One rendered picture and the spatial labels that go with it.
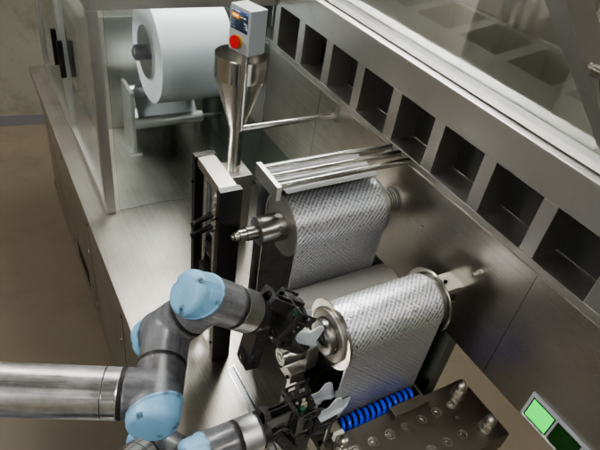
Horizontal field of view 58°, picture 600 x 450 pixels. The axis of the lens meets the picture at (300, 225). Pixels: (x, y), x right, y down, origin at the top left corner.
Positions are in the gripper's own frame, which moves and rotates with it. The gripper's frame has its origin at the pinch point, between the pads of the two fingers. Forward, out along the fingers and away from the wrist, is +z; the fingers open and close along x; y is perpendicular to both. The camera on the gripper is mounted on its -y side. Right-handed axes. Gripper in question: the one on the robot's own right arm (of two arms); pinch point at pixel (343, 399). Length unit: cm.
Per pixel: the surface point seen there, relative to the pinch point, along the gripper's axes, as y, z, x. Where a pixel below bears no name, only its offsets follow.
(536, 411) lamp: 9.8, 29.4, -22.9
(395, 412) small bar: -4.3, 11.6, -5.4
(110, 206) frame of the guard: -16, -24, 102
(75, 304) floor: -109, -36, 153
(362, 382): 4.2, 3.8, -0.2
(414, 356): 5.9, 17.6, -0.2
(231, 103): 32, 4, 74
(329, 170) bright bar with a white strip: 34.5, 10.5, 34.3
